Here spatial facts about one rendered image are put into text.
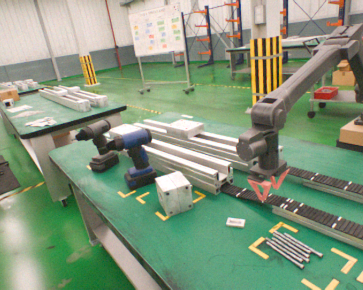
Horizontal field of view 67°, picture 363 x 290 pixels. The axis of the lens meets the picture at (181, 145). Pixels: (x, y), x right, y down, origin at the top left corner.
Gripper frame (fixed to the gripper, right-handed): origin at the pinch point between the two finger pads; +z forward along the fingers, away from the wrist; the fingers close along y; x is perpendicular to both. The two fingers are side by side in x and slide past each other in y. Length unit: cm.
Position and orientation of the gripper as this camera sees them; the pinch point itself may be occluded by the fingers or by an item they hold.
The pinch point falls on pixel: (268, 191)
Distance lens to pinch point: 87.5
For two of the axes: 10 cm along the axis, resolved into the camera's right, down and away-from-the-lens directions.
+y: -7.3, 3.5, -5.9
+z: 1.4, 9.2, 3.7
